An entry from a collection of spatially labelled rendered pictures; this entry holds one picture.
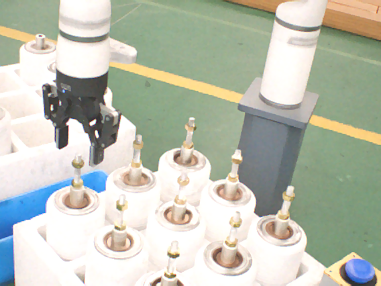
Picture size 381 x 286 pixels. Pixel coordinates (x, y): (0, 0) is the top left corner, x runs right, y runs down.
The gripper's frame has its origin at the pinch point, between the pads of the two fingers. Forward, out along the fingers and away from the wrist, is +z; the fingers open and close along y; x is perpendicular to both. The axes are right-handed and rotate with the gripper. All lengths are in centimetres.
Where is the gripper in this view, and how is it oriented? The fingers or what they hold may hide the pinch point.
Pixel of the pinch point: (78, 148)
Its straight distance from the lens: 97.9
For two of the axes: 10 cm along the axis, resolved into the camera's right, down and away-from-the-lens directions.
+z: -1.3, 8.4, 5.2
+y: 8.3, 3.9, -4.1
